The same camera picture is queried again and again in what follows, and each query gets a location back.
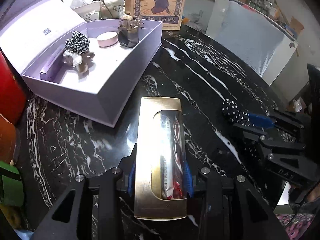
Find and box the green container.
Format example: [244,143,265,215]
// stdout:
[0,161,25,207]

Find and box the small white carton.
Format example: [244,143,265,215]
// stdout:
[74,1,102,22]

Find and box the small purple box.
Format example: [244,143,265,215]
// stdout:
[39,44,64,82]

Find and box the black white gingham scrunchie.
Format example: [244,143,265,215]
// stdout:
[65,31,90,55]

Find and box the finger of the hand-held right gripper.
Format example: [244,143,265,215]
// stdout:
[232,124,312,171]
[248,108,305,131]

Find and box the clear plastic bag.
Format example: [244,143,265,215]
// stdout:
[70,0,90,9]

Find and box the pink round compact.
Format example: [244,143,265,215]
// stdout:
[97,31,119,47]

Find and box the black polka dot scrunchie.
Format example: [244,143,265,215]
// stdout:
[222,99,250,125]

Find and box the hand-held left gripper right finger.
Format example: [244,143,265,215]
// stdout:
[184,160,286,240]

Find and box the lilac gift box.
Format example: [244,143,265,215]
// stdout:
[0,0,163,128]

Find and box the white cabinet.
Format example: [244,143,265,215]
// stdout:
[206,0,300,86]

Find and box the chair with pale blue cover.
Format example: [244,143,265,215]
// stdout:
[212,1,287,79]

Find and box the red canister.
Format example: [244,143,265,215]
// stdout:
[0,51,27,126]

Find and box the gold window box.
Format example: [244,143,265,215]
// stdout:
[134,96,188,222]

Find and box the pearl wavy hair clip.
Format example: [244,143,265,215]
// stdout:
[62,50,96,75]

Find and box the cardboard box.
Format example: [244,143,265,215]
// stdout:
[287,17,305,38]

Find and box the floral patterned clothing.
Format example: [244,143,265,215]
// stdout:
[276,212,320,240]

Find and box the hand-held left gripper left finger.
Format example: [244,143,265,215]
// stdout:
[36,155,137,240]

